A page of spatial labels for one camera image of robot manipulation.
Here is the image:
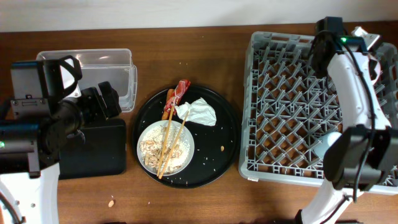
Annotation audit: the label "clear plastic bin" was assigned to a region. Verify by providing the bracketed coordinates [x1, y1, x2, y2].
[36, 49, 137, 113]

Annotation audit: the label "rice and food scraps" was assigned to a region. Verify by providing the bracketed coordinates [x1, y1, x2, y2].
[139, 124, 191, 174]

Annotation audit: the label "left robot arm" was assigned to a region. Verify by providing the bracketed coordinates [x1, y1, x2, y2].
[1, 55, 121, 223]

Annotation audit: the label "red snack wrapper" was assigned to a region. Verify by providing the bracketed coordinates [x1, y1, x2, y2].
[164, 79, 190, 112]

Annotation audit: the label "grey plate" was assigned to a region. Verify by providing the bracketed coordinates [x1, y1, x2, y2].
[136, 119, 195, 177]

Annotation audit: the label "light blue cup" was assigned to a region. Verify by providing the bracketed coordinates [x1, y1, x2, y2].
[313, 132, 341, 159]

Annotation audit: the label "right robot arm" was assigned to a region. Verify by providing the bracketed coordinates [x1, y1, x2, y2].
[295, 17, 397, 223]

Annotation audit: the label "black rectangular tray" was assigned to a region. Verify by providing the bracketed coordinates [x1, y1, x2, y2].
[59, 119, 126, 180]

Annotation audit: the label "round black tray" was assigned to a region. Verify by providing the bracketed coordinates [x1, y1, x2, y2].
[131, 85, 241, 189]

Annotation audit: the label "grey dishwasher rack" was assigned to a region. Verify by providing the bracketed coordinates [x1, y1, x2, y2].
[238, 31, 398, 196]

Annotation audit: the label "white napkin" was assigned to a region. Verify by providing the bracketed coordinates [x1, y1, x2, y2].
[175, 98, 217, 126]

